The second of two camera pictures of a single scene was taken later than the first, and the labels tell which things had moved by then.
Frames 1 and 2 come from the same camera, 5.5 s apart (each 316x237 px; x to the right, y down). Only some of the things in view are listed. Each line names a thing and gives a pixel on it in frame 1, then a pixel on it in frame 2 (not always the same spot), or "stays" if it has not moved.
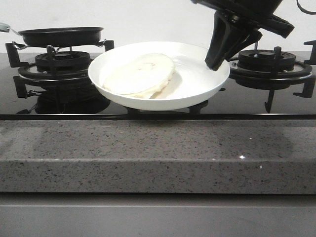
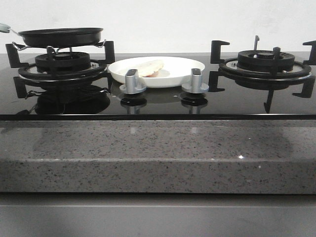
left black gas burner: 63,61 stays
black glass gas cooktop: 59,86 stays
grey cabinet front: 112,214 stays
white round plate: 193,79 to 156,72
